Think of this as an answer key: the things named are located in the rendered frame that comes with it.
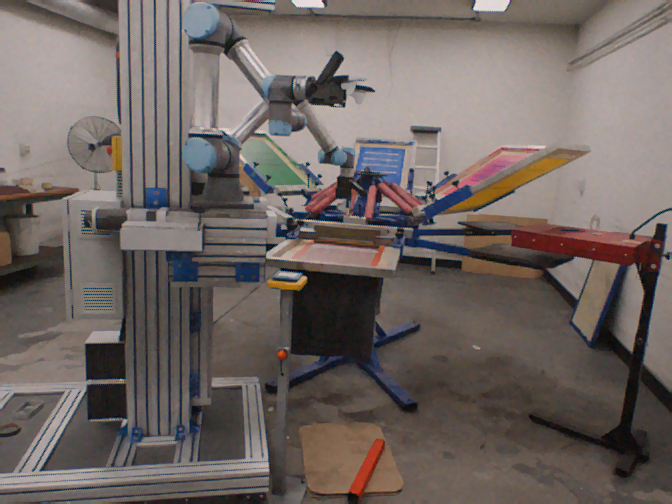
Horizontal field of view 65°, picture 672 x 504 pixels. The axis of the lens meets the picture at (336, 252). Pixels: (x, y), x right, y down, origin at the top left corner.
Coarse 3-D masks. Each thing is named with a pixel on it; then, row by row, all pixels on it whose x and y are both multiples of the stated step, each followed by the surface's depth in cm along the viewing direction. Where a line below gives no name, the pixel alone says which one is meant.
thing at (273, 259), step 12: (288, 240) 271; (300, 240) 289; (276, 252) 241; (396, 252) 256; (276, 264) 227; (288, 264) 227; (300, 264) 226; (312, 264) 225; (324, 264) 224; (336, 264) 223; (348, 264) 225; (396, 264) 231; (372, 276) 222; (384, 276) 221
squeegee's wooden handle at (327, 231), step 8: (320, 224) 284; (320, 232) 283; (328, 232) 282; (336, 232) 281; (344, 232) 280; (352, 232) 280; (360, 232) 279; (368, 232) 278; (376, 232) 278; (360, 240) 280; (368, 240) 279
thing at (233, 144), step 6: (228, 138) 189; (234, 138) 191; (228, 144) 189; (234, 144) 191; (228, 150) 186; (234, 150) 191; (234, 156) 191; (228, 162) 187; (234, 162) 192; (228, 168) 191; (234, 168) 193
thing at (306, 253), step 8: (312, 240) 294; (304, 248) 271; (312, 248) 272; (320, 248) 273; (296, 256) 251; (304, 256) 252; (312, 256) 253; (320, 256) 254; (328, 256) 255; (336, 256) 256
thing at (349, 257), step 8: (360, 248) 280; (368, 248) 281; (376, 248) 282; (384, 248) 283; (344, 256) 257; (352, 256) 258; (360, 256) 259; (368, 256) 260; (376, 256) 262; (360, 264) 242; (368, 264) 243; (376, 264) 244
